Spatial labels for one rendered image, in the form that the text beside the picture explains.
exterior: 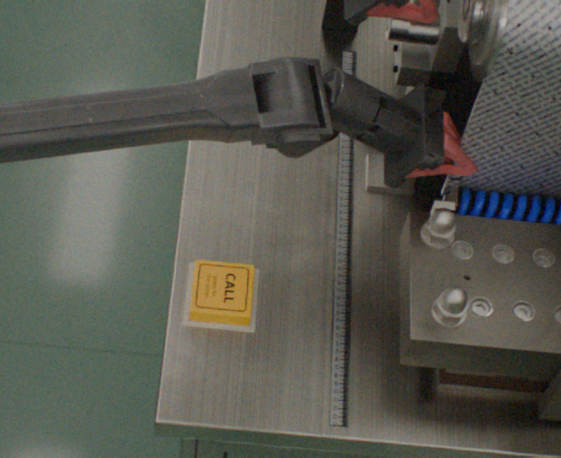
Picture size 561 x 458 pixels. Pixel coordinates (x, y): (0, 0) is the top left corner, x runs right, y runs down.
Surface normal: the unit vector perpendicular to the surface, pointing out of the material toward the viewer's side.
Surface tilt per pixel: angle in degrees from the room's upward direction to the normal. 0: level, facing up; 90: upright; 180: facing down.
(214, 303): 0
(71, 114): 20
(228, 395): 0
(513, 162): 90
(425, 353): 90
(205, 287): 0
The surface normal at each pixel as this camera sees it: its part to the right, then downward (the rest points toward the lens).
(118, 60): 0.09, -0.54
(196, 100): 0.18, -0.22
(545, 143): -0.06, 0.84
